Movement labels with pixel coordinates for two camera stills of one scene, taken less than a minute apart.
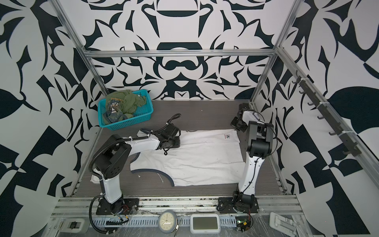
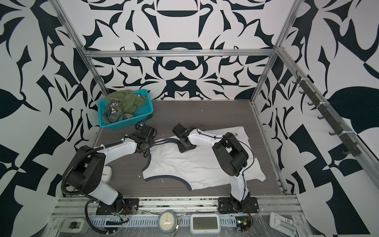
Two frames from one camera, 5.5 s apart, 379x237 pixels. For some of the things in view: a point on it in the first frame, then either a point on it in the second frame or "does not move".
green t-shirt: [120, 103] does not move
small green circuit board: [243, 223] does not move
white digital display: [205, 223] does not move
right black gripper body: [238, 125] → [182, 147]
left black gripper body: [174, 143] → [151, 143]
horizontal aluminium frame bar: [180, 53] does not move
